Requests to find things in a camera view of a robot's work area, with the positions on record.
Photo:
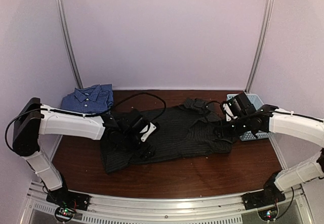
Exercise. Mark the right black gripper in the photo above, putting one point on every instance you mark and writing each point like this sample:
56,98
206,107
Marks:
223,131

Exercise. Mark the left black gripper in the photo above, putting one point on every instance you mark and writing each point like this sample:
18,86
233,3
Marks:
148,153

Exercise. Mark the blue checked shirt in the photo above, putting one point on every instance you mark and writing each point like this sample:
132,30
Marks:
92,100

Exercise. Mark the black pinstriped long sleeve shirt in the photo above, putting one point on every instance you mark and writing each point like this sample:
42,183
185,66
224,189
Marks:
183,131

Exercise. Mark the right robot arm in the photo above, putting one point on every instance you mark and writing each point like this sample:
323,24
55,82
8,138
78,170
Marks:
278,121

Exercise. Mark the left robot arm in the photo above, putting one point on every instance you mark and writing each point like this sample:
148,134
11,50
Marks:
39,119

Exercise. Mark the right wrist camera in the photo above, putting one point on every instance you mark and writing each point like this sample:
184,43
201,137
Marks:
228,114

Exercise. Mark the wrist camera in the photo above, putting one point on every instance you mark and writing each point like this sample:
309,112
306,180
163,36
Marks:
228,114
147,131

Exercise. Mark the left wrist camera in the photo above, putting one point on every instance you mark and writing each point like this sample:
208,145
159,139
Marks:
147,131

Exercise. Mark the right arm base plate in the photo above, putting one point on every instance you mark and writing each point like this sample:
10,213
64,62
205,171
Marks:
265,202

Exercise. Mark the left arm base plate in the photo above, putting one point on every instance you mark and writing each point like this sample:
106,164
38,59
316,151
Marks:
68,209

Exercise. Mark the aluminium front rail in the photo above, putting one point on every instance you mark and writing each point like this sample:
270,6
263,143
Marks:
216,209

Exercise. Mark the right aluminium corner post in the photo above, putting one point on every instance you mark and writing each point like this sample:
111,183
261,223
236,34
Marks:
268,10

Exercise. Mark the aluminium corner post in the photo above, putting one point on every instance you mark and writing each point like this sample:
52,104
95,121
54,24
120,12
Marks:
268,10
68,43

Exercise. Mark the left aluminium corner post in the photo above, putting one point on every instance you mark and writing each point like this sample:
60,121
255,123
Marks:
68,43

